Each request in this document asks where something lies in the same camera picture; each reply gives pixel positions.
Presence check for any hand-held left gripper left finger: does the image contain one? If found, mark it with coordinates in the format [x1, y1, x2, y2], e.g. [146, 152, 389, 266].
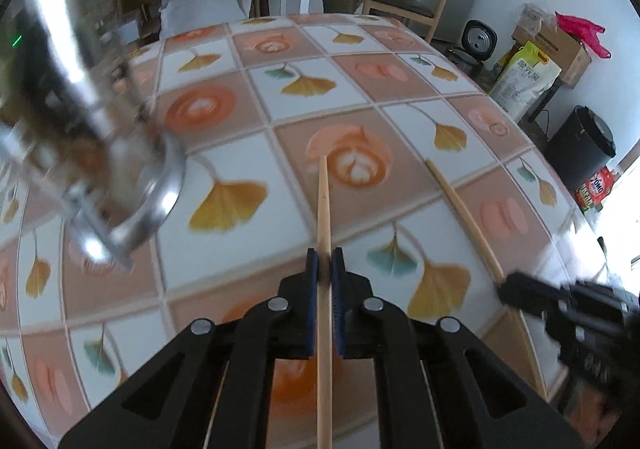
[59, 249, 319, 449]

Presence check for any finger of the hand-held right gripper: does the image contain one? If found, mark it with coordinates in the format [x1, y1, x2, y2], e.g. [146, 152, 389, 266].
[497, 270, 572, 323]

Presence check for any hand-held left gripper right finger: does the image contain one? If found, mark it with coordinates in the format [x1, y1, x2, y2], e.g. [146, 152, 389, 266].
[331, 248, 586, 449]

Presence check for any wooden chopstick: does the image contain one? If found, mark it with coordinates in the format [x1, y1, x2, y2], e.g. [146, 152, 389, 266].
[316, 155, 334, 449]
[425, 159, 506, 286]

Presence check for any stainless steel utensil holder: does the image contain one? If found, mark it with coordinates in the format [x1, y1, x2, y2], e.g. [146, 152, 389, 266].
[0, 0, 189, 273]

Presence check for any red detergent bag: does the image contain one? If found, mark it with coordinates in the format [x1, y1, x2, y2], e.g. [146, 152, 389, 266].
[574, 167, 619, 214]

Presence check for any ginkgo leaf patterned tablecloth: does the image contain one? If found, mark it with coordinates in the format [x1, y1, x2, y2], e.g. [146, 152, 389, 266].
[0, 13, 609, 449]

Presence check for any black trash bin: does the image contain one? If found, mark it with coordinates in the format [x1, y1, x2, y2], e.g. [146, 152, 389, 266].
[544, 104, 618, 190]

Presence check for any white yellow rice bag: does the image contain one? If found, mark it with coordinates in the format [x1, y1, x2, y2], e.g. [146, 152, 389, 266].
[489, 40, 564, 123]

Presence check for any brown cardboard box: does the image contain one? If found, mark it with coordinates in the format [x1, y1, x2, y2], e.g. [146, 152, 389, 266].
[511, 4, 594, 90]

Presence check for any black rice cooker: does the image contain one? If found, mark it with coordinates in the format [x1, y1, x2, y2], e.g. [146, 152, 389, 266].
[446, 19, 499, 78]

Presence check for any pink plastic bag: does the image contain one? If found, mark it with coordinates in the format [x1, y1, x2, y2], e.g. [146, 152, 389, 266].
[554, 10, 613, 60]

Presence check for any white pillow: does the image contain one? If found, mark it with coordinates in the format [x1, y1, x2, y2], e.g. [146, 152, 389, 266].
[158, 0, 254, 40]

